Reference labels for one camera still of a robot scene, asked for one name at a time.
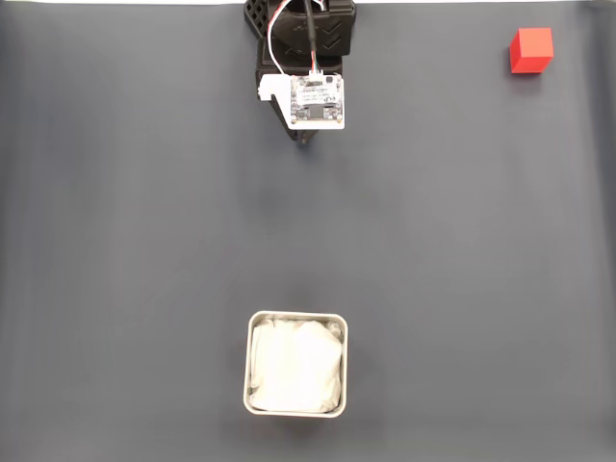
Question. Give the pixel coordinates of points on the red cube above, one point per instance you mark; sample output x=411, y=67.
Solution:
x=531, y=50

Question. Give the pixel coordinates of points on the beige square box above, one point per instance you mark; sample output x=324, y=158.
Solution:
x=247, y=366

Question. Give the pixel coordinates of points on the dark blue-grey mat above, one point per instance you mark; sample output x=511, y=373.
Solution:
x=144, y=216

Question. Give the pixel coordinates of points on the white crumpled tissue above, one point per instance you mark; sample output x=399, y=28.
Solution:
x=296, y=368

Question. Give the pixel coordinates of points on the white camera board mount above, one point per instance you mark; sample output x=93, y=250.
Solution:
x=317, y=103

